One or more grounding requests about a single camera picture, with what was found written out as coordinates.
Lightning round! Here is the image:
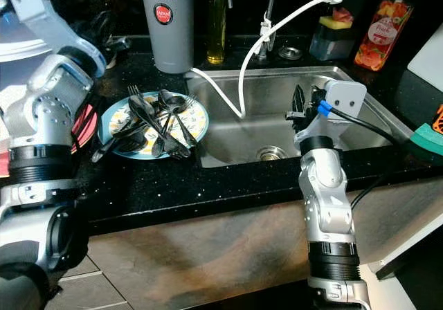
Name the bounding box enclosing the stainless steel sink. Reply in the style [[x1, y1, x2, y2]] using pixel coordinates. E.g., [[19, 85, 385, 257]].
[[183, 64, 416, 169]]

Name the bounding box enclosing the grey tumbler with red sticker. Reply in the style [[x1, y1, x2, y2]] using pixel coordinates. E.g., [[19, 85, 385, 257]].
[[138, 0, 195, 74]]

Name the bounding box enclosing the dark sponge holder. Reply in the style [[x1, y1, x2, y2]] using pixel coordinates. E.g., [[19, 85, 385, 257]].
[[309, 18, 355, 62]]

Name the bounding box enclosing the silver sink drain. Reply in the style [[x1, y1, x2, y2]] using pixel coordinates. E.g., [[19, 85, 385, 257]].
[[256, 146, 288, 162]]

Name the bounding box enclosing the yellow and red sponge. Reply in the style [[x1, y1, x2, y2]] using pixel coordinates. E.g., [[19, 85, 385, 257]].
[[318, 7, 355, 30]]

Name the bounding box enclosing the blue rimmed lemon print plate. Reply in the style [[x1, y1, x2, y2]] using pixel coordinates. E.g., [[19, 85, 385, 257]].
[[99, 91, 210, 160]]

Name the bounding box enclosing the orange peach soap pump bottle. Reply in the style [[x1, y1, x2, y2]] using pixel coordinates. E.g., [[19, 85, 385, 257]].
[[354, 0, 416, 72]]

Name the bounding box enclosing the silver faucet stem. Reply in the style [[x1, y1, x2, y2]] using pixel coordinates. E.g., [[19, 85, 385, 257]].
[[255, 0, 281, 60]]

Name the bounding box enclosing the pink plate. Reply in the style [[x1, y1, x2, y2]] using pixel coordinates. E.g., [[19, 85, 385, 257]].
[[0, 102, 102, 179]]

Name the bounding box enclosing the white round dish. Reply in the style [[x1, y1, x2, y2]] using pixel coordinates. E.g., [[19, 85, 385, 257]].
[[0, 0, 42, 62]]

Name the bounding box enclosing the yellow oil bottle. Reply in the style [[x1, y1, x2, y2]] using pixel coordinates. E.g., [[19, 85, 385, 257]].
[[204, 0, 229, 66]]

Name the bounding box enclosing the white cutting board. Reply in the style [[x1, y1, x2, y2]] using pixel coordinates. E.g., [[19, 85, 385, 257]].
[[407, 23, 443, 93]]

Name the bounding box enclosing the white plate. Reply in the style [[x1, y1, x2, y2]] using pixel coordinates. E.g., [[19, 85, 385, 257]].
[[0, 61, 35, 148]]

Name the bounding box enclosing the green sponge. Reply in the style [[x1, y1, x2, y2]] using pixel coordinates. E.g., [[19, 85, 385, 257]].
[[410, 123, 443, 156]]

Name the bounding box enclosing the orange plastic object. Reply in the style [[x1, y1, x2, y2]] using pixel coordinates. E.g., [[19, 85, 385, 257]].
[[431, 104, 443, 134]]

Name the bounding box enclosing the brown cabinet front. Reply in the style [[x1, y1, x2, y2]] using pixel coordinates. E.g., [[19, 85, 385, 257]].
[[83, 179, 443, 283]]

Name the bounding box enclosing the blue cable tape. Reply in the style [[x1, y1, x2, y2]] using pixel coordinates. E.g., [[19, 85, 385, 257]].
[[316, 100, 333, 117]]

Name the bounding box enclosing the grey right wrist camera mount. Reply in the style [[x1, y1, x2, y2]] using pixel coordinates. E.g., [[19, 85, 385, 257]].
[[294, 80, 368, 145]]

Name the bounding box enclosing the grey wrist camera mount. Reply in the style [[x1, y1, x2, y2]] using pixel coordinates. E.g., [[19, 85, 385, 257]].
[[3, 0, 105, 65], [294, 80, 368, 145]]

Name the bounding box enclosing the silver counter ring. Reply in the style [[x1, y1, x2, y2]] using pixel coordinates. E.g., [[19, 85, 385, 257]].
[[277, 46, 304, 61]]

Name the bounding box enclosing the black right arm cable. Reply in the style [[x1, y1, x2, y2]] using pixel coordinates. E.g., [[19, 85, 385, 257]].
[[329, 102, 413, 210]]

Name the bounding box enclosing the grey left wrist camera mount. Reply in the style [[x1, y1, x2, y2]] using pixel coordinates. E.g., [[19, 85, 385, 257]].
[[3, 0, 105, 65]]

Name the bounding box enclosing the white hose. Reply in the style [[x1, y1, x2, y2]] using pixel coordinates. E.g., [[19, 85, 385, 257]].
[[188, 0, 347, 119]]

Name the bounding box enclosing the long dark cutlery handle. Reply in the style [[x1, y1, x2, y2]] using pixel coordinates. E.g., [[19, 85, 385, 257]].
[[91, 116, 153, 163]]

